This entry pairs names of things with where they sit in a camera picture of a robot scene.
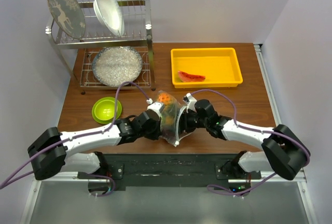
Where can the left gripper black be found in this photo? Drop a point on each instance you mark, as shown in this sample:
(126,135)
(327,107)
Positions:
(155,136)

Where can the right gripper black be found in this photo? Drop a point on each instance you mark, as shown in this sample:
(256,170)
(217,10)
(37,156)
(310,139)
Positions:
(183,122)

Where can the clear zip top bag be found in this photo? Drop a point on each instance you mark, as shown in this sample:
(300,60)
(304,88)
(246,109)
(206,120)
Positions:
(170,129)

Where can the fake watermelon slice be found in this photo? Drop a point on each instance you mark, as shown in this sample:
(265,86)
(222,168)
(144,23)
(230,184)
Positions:
(186,77)

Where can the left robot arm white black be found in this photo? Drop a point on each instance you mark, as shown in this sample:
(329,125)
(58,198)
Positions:
(51,150)

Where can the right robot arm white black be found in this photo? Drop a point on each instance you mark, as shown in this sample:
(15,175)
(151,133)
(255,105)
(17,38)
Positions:
(282,151)

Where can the fake orange pineapple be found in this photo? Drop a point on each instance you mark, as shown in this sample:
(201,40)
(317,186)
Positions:
(164,98)

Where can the green plastic bowl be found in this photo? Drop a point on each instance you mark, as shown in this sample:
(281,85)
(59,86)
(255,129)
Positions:
(105,109)

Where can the yellow plastic tray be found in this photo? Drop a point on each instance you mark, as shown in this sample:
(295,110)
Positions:
(220,67)

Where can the speckled glass plate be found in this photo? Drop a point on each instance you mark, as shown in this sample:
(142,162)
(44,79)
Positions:
(113,66)

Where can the metal dish rack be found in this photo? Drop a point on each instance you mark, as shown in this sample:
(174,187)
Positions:
(77,54)

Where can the white deep plate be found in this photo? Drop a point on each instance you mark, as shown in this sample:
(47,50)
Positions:
(109,14)

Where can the grey deer pattern plate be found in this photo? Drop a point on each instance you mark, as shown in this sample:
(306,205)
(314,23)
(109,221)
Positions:
(69,17)

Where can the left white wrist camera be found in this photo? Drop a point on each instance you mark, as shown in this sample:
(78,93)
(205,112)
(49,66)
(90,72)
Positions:
(156,107)

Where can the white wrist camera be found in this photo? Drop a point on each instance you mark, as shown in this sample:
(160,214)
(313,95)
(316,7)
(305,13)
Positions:
(190,102)
(156,107)

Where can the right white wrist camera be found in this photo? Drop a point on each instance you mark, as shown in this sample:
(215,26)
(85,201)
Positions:
(190,102)

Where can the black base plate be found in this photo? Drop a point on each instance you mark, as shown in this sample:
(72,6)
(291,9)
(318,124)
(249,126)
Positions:
(176,170)

